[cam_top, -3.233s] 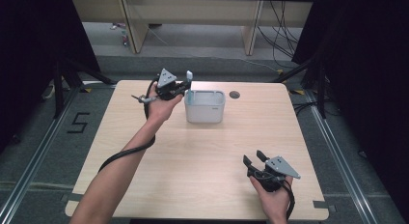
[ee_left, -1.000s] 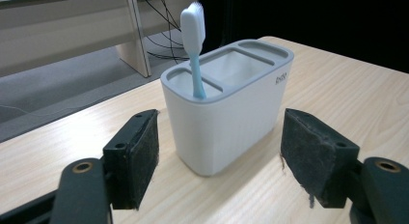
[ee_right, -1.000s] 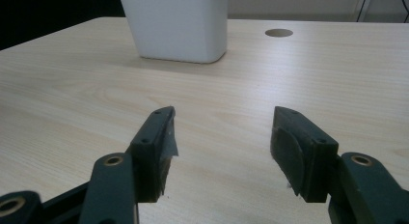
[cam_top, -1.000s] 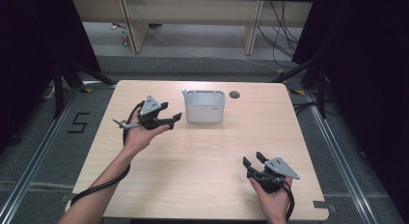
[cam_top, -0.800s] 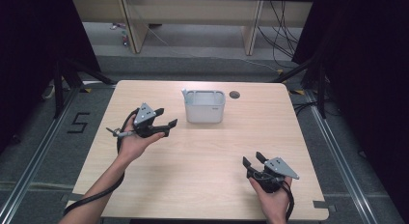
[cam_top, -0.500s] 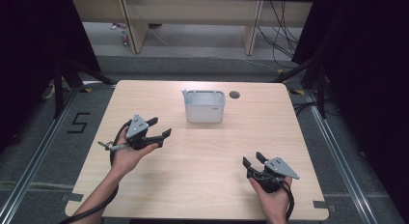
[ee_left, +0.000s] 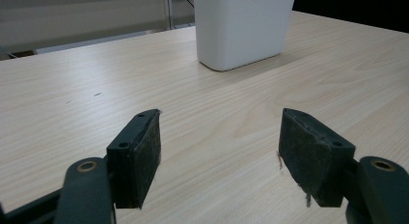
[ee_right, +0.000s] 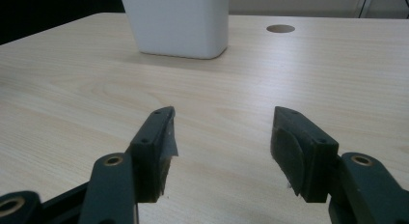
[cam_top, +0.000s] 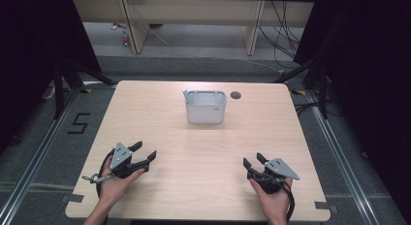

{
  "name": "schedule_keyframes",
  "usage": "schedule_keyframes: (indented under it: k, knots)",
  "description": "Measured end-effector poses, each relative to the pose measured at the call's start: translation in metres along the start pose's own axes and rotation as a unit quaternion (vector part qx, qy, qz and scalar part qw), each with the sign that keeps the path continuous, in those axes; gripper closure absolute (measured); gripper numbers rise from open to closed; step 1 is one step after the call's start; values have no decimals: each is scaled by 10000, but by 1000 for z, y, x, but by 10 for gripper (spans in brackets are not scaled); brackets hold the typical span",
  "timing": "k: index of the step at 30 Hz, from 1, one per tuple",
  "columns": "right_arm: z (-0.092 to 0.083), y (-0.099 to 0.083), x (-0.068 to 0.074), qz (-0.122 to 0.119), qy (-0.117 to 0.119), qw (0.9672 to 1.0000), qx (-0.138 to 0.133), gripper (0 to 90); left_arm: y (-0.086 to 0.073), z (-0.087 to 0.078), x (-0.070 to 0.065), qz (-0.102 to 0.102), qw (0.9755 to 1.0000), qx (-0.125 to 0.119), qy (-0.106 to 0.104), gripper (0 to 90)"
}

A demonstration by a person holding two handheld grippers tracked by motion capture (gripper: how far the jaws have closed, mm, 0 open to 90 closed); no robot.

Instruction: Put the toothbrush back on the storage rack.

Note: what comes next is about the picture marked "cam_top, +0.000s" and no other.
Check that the black tape piece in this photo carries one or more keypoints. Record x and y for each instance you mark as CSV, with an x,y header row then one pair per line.
x,y
73,198
324,206

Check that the black metal stand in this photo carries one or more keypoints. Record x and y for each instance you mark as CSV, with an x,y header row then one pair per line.
x,y
59,89
318,86

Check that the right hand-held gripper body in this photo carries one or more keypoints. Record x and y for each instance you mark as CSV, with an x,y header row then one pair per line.
x,y
274,176

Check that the metal floor rail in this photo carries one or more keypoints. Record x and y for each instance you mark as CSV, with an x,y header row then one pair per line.
x,y
342,157
35,157

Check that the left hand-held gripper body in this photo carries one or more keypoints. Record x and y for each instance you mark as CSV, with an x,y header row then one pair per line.
x,y
121,162

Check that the grey toothbrush holder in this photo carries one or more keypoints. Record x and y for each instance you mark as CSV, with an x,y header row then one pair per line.
x,y
205,110

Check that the person's right hand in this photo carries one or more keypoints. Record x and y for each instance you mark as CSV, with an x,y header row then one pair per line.
x,y
273,202

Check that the person's left hand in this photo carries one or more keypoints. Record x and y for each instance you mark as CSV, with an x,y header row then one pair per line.
x,y
113,187

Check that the black curtain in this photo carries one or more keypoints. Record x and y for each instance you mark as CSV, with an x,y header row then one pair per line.
x,y
32,57
371,73

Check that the wooden background desk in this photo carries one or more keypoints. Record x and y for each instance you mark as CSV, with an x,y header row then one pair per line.
x,y
194,11

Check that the small colourful floor object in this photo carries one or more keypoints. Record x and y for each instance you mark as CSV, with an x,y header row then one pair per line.
x,y
125,38

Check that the yellow black floor tape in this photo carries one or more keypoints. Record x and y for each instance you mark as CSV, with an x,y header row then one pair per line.
x,y
300,92
86,90

